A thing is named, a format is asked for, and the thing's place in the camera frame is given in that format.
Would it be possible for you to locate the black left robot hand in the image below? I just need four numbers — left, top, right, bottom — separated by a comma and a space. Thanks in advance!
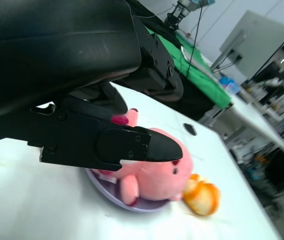
0, 0, 184, 172

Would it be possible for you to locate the pink plush beaver doll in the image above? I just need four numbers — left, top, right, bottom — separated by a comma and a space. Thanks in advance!
91, 107, 196, 207

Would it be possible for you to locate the purple plastic plate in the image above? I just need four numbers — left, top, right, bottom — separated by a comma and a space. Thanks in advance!
85, 167, 173, 214

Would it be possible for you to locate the green cloth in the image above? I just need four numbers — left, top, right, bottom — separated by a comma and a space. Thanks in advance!
154, 32, 233, 110

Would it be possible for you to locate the blue plastic container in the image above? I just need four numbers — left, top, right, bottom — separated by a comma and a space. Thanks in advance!
218, 76, 241, 95

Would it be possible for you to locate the orange striped bun toy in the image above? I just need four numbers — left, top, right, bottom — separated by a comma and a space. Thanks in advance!
182, 173, 222, 216

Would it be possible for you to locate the grey metal cabinet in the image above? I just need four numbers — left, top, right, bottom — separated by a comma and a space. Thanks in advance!
210, 9, 284, 81

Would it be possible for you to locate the white side table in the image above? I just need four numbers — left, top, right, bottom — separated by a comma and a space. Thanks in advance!
199, 93, 284, 152

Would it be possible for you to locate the thin black cable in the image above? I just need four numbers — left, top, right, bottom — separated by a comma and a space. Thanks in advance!
184, 0, 205, 79

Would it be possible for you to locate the black round cable grommet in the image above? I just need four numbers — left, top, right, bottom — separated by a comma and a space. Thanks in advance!
183, 122, 198, 137

